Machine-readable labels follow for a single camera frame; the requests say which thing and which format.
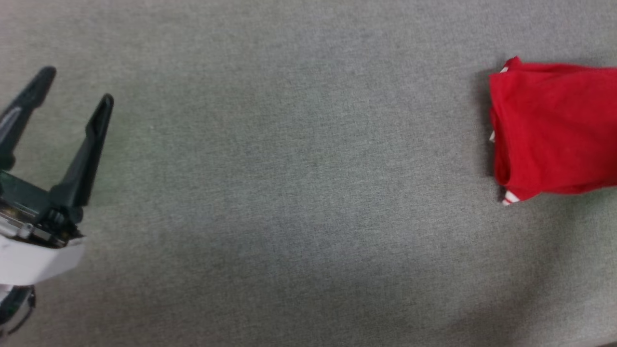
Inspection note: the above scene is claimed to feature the red and white shirt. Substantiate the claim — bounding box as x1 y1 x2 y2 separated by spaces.
488 56 617 207

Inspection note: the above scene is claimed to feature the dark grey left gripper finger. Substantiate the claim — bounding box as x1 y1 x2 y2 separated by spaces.
0 67 57 172
47 94 115 225

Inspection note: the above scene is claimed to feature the grey fabric sofa cushion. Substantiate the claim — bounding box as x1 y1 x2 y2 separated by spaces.
0 0 617 347

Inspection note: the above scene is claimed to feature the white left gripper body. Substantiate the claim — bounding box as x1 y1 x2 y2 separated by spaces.
0 170 86 286

